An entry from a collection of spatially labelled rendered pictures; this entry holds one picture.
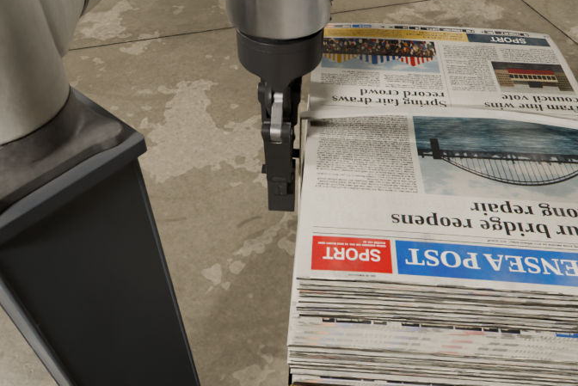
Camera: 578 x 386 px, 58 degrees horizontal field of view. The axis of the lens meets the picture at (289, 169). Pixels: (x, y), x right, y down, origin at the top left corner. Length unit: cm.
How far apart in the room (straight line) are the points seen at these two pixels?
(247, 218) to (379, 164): 137
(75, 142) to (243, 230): 124
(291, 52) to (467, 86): 22
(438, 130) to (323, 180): 13
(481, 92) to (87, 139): 41
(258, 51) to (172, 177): 157
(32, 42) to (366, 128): 31
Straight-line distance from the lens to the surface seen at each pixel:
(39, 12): 54
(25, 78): 53
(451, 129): 53
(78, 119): 61
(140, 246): 72
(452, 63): 62
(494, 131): 54
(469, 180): 47
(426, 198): 45
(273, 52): 43
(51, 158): 58
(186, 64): 257
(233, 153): 205
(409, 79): 58
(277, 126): 45
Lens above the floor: 138
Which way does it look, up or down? 45 degrees down
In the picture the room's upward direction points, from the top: straight up
